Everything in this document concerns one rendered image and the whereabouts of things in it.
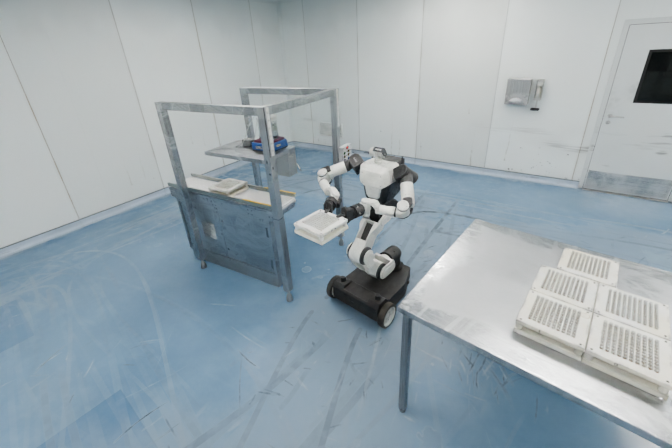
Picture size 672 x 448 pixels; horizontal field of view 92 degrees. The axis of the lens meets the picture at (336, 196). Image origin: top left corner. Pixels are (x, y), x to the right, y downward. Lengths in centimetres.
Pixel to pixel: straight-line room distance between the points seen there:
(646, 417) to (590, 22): 454
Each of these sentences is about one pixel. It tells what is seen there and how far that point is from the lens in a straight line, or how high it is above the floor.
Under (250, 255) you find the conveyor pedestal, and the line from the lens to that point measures 318.
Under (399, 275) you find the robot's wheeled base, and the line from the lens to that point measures 296.
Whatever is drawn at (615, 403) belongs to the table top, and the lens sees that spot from 166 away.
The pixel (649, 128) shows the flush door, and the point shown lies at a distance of 563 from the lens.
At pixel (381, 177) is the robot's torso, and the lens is 231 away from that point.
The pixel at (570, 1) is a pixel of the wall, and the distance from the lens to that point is 546.
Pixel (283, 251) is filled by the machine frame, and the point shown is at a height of 54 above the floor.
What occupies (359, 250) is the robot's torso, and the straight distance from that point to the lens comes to 246.
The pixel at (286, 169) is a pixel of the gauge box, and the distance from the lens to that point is 264.
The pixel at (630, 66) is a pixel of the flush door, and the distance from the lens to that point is 548.
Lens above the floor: 200
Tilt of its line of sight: 25 degrees down
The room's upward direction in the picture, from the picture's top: 3 degrees counter-clockwise
